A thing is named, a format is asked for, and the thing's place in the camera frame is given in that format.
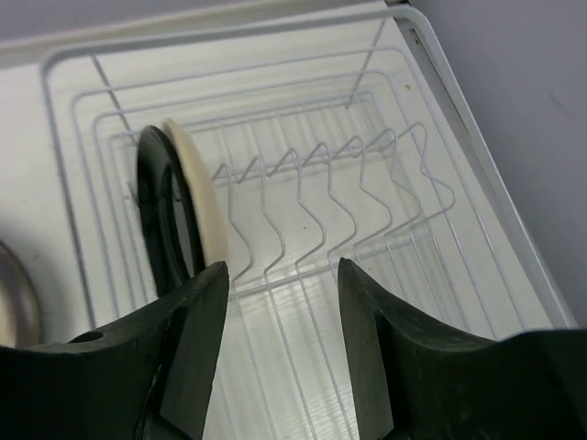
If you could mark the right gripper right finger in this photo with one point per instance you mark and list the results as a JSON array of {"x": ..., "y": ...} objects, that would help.
[{"x": 415, "y": 377}]

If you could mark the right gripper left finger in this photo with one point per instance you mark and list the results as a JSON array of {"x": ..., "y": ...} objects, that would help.
[{"x": 147, "y": 375}]

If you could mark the white wire dish rack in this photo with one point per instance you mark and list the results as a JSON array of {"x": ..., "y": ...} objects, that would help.
[{"x": 325, "y": 138}]

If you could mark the brown rimmed cream plate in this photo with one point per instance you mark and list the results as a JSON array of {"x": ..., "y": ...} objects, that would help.
[{"x": 21, "y": 319}]

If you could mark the cream plate with black spot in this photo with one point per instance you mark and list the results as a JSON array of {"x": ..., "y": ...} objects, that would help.
[{"x": 210, "y": 221}]

